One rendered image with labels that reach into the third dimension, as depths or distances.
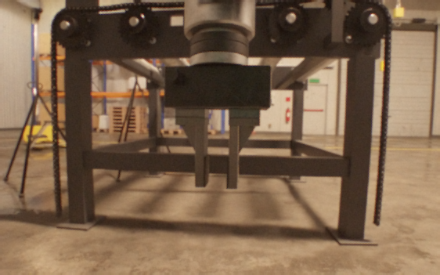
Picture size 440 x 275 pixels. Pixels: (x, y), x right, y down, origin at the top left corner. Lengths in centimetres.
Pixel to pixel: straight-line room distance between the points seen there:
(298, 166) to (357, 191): 25
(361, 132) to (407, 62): 1158
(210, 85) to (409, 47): 1255
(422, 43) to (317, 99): 510
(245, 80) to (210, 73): 4
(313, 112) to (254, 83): 1017
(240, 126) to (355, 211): 85
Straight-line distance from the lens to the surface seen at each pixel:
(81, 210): 119
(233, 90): 27
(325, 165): 99
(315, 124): 1045
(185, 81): 28
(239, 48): 28
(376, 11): 106
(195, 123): 28
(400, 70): 1237
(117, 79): 1155
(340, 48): 105
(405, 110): 1229
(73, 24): 114
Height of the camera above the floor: 48
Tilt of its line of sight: 4 degrees down
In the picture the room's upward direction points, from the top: 1 degrees clockwise
